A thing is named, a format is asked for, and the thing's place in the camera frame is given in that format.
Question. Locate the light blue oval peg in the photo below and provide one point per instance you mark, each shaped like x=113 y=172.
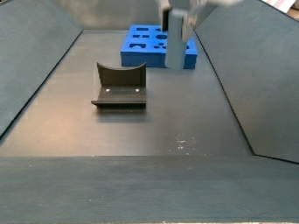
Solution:
x=174 y=50

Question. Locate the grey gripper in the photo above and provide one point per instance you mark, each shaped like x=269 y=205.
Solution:
x=190 y=20

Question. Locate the black curved holder stand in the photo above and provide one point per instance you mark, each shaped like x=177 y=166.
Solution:
x=121 y=87

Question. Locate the blue shape-sorting board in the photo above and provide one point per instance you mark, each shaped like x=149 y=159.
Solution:
x=144 y=46

